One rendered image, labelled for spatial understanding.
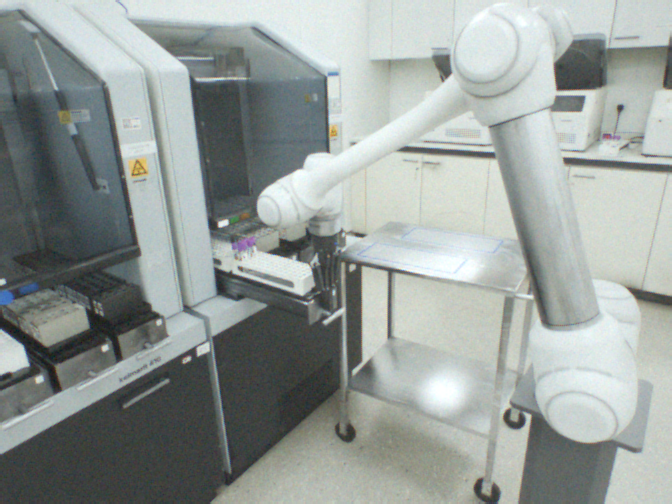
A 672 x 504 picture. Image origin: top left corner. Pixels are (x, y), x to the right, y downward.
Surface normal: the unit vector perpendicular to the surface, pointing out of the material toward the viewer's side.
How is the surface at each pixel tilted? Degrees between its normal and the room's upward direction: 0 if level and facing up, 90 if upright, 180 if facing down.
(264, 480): 0
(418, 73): 90
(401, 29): 90
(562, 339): 54
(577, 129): 90
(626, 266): 90
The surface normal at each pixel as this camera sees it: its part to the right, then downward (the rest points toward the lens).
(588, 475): -0.60, 0.30
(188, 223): 0.80, 0.19
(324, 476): -0.03, -0.93
